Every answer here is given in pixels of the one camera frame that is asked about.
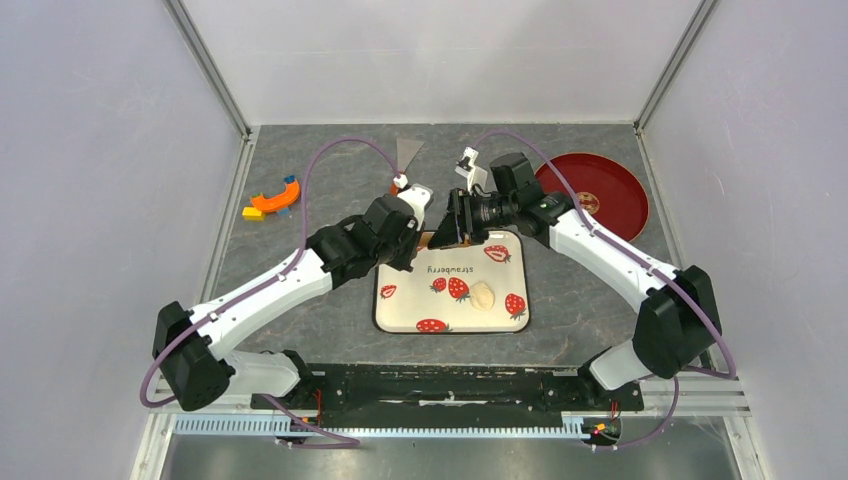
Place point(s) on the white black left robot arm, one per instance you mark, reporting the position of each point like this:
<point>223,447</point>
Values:
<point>195,349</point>

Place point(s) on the beige dough piece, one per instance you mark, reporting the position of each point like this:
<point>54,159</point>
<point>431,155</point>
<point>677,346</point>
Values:
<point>482,296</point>

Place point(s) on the metal scraper with wooden handle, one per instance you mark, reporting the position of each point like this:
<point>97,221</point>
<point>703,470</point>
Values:
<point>406,150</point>

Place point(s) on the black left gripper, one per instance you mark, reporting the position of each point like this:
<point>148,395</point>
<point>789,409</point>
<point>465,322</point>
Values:
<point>404,263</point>

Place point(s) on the orange curved toy block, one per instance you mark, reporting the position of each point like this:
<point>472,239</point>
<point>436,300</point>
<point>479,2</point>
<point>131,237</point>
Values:
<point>281,201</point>

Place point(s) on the white strawberry print tray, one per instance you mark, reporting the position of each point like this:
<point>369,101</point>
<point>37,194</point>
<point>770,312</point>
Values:
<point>433,298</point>

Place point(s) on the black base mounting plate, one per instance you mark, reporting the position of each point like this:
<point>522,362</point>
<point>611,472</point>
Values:
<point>431,396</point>

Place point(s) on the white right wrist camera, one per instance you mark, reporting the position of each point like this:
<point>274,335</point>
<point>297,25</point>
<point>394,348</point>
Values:
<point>475,176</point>

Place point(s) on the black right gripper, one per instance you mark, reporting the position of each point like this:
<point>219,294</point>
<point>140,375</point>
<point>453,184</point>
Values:
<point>461,205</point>

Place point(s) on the yellow toy block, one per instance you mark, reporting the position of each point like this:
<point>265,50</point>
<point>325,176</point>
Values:
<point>252,214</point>

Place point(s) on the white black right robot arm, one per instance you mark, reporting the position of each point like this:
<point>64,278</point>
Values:
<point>677,317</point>

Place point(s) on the dark red round plate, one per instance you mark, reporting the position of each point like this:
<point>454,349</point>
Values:
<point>608,191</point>

